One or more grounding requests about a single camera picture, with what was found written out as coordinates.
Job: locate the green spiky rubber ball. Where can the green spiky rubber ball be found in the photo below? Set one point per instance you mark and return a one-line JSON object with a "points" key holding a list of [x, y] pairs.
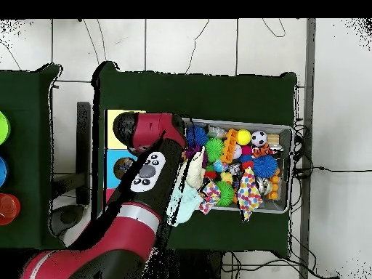
{"points": [[214, 149], [225, 193]]}

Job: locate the mint green muslin cloth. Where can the mint green muslin cloth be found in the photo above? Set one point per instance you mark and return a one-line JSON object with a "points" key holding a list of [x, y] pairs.
{"points": [[186, 203]]}

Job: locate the plain yellow ball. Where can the plain yellow ball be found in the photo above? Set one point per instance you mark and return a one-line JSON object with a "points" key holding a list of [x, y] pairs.
{"points": [[244, 137]]}

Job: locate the wooden box with three holes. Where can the wooden box with three holes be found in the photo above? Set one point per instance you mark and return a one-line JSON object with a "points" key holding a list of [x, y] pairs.
{"points": [[115, 125]]}

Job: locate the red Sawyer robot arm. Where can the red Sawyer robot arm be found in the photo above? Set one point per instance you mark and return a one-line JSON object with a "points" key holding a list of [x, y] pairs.
{"points": [[128, 221]]}

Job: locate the black and white soccer ball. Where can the black and white soccer ball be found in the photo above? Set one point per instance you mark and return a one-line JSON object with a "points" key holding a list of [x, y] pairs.
{"points": [[260, 138]]}

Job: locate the blue spiky rubber ball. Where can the blue spiky rubber ball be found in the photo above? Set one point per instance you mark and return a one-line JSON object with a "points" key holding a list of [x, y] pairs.
{"points": [[266, 166]]}

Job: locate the green plastic cup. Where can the green plastic cup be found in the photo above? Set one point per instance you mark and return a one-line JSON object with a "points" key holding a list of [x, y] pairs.
{"points": [[3, 128]]}

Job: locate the orange plastic toy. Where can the orange plastic toy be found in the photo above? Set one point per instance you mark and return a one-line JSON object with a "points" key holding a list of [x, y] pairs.
{"points": [[230, 145]]}

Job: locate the red plastic cup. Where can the red plastic cup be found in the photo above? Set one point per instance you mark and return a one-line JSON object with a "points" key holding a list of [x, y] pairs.
{"points": [[8, 209]]}

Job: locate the green cloth side table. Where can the green cloth side table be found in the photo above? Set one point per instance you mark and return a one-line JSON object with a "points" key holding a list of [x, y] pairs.
{"points": [[29, 104]]}

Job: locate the colourful polka-dot cloth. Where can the colourful polka-dot cloth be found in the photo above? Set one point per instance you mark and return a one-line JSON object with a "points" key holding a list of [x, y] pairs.
{"points": [[210, 196], [249, 195]]}

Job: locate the blue plastic cup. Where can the blue plastic cup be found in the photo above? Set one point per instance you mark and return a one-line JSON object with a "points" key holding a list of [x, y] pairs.
{"points": [[3, 171]]}

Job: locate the clear mesh bin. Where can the clear mesh bin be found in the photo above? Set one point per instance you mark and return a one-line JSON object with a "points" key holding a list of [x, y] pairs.
{"points": [[285, 136]]}

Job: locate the black chair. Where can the black chair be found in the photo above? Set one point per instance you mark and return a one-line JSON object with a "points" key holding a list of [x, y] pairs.
{"points": [[83, 151]]}

